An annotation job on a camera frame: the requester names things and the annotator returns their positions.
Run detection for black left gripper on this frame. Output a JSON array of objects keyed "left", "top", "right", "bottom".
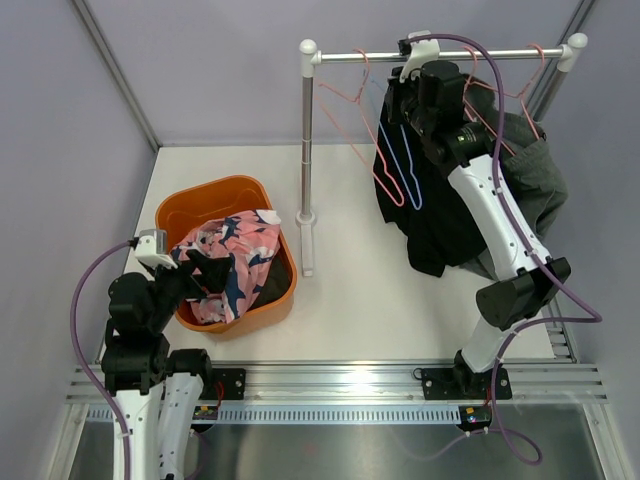
[{"left": 144, "top": 248, "right": 231, "bottom": 332}]

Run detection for grey green shorts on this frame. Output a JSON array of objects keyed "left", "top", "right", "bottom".
[{"left": 459, "top": 73, "right": 570, "bottom": 279}]

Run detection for white slotted cable duct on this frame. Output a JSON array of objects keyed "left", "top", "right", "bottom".
[{"left": 84, "top": 403, "right": 469, "bottom": 426}]

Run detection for purple cable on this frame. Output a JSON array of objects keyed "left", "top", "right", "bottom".
[
  {"left": 424, "top": 33, "right": 604, "bottom": 441},
  {"left": 69, "top": 239, "right": 139, "bottom": 480}
]

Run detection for blue wire hanger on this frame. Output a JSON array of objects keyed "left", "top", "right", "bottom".
[{"left": 364, "top": 75, "right": 424, "bottom": 211}]

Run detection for black shorts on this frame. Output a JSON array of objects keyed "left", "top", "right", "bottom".
[{"left": 374, "top": 107, "right": 486, "bottom": 277}]

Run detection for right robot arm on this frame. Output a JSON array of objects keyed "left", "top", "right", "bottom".
[{"left": 385, "top": 60, "right": 571, "bottom": 399}]

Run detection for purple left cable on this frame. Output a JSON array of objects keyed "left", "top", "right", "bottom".
[{"left": 69, "top": 239, "right": 139, "bottom": 480}]

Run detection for orange plastic laundry basket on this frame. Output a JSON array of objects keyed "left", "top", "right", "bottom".
[{"left": 155, "top": 175, "right": 297, "bottom": 341}]

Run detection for aluminium mounting rail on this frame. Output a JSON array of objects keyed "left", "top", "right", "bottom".
[{"left": 64, "top": 362, "right": 611, "bottom": 406}]

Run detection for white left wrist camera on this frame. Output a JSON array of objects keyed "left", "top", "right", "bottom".
[{"left": 134, "top": 229, "right": 178, "bottom": 270}]

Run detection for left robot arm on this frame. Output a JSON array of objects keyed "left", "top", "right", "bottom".
[{"left": 101, "top": 251, "right": 231, "bottom": 479}]

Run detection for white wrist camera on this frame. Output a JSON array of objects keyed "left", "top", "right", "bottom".
[
  {"left": 134, "top": 229, "right": 178, "bottom": 270},
  {"left": 398, "top": 30, "right": 440, "bottom": 83}
]

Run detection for pink shark print shorts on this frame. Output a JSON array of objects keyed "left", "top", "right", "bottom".
[{"left": 170, "top": 209, "right": 281, "bottom": 325}]

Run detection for right aluminium frame post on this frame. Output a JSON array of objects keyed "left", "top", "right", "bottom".
[{"left": 529, "top": 0, "right": 599, "bottom": 123}]

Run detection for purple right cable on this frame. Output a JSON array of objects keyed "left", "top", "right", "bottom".
[{"left": 424, "top": 33, "right": 604, "bottom": 441}]

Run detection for metal clothes rack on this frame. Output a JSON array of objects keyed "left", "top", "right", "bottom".
[{"left": 296, "top": 33, "right": 569, "bottom": 277}]

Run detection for olive green shorts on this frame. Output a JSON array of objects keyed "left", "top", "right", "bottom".
[{"left": 251, "top": 257, "right": 291, "bottom": 310}]

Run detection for pink wire hanger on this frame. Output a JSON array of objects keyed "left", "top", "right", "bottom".
[
  {"left": 463, "top": 46, "right": 497, "bottom": 137},
  {"left": 314, "top": 48, "right": 406, "bottom": 207},
  {"left": 507, "top": 43, "right": 546, "bottom": 140}
]

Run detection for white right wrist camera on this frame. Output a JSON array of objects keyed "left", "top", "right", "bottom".
[{"left": 398, "top": 30, "right": 440, "bottom": 83}]

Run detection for left aluminium frame post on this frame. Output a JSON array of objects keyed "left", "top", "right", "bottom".
[{"left": 68, "top": 0, "right": 162, "bottom": 154}]

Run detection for aluminium frame post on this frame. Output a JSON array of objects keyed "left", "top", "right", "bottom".
[
  {"left": 68, "top": 0, "right": 162, "bottom": 154},
  {"left": 529, "top": 0, "right": 599, "bottom": 123}
]

